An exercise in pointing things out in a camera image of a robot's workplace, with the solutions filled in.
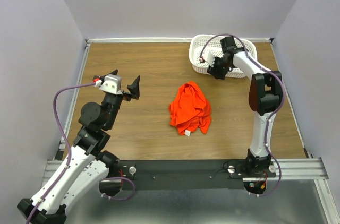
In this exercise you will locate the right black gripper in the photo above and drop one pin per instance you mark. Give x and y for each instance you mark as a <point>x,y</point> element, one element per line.
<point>214,71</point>

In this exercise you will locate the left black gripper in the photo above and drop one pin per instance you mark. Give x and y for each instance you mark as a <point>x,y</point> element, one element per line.
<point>134,89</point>

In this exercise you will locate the orange t-shirt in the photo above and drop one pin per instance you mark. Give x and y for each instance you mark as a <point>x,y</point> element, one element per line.
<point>190,110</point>

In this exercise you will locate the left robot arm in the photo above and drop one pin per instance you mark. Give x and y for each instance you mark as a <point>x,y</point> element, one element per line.
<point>87,163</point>

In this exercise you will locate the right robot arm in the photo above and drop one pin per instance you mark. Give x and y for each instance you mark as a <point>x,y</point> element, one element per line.
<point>266,97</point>

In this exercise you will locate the white perforated plastic basket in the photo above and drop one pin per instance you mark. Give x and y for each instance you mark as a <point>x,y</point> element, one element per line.
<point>214,47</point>

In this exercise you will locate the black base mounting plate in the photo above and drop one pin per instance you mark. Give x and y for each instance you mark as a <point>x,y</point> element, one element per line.
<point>187,174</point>

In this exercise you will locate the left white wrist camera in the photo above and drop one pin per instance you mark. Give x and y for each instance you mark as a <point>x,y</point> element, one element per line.
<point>112,84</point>

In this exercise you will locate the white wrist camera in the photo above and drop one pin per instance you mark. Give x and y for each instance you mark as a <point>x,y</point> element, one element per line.
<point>207,57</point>
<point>112,84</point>

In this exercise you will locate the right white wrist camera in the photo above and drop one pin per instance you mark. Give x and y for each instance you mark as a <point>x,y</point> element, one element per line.
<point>207,57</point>

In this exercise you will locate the aluminium frame rail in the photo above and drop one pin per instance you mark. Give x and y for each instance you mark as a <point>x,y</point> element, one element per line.
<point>289,169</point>

